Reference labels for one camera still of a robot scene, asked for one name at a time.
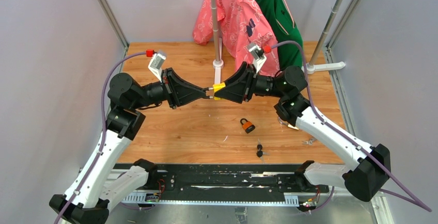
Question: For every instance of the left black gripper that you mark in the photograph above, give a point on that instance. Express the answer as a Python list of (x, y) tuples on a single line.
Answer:
[(177, 91)]

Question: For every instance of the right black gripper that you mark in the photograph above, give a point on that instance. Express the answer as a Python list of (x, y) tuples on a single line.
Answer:
[(234, 90)]

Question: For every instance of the yellow padlock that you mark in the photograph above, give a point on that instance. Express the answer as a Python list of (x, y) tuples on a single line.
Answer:
[(215, 88)]

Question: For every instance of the orange padlock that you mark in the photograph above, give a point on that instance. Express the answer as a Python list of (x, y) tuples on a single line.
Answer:
[(247, 125)]

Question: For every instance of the black orange-lock keys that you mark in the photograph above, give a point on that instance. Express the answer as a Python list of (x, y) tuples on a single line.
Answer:
[(260, 153)]

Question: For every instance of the brass padlock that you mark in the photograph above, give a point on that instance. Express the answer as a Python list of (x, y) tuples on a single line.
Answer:
[(284, 123)]

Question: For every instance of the silver brass-lock keys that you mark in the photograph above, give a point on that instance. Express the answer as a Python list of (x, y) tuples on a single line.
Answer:
[(309, 142)]

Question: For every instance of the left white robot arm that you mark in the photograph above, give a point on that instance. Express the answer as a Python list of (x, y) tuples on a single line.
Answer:
[(90, 199)]

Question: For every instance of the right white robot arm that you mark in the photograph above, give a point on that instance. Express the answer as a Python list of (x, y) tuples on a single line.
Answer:
[(365, 167)]

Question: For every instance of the pink patterned jacket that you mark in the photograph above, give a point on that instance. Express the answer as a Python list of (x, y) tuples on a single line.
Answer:
[(241, 22)]

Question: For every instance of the white clothes rack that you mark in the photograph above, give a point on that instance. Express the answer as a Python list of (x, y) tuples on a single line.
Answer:
[(308, 68)]

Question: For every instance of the green shirt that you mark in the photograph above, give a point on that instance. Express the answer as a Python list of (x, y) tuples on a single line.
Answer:
[(284, 28)]

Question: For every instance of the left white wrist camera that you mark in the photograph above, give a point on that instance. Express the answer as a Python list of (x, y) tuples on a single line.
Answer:
[(155, 64)]

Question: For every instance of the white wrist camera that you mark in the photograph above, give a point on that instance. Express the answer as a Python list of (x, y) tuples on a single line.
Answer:
[(258, 55), (155, 64)]

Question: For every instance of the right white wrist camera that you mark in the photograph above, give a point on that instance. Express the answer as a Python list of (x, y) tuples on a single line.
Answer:
[(258, 55)]

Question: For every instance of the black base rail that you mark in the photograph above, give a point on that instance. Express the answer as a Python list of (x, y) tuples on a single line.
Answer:
[(229, 185)]

